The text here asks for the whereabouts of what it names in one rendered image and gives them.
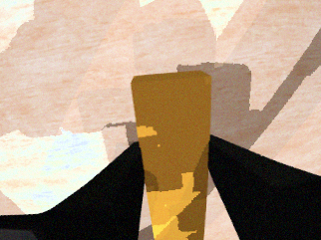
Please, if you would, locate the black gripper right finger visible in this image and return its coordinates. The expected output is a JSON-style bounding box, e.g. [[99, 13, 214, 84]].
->
[[207, 135, 321, 240]]

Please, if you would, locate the yellow bar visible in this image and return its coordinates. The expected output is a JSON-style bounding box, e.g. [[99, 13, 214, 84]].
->
[[130, 71, 211, 240]]

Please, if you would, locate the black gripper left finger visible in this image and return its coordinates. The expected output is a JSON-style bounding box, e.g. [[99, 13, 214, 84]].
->
[[0, 141, 145, 240]]

